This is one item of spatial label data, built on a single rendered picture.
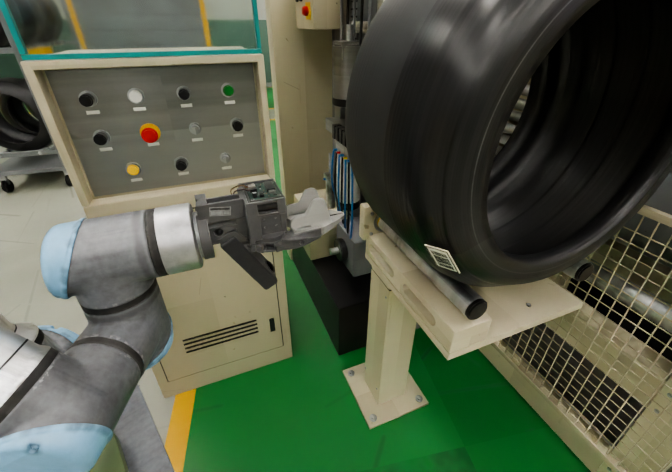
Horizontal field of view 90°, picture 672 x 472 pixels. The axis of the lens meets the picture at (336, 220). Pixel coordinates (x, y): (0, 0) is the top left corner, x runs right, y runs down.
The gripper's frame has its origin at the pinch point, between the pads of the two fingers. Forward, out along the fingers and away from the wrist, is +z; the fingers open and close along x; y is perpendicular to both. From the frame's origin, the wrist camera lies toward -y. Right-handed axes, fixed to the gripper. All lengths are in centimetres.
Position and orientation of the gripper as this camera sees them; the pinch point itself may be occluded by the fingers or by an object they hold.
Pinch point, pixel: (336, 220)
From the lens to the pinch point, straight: 53.7
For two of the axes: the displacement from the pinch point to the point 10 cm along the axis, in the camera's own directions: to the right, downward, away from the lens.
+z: 9.3, -1.9, 3.2
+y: 0.0, -8.6, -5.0
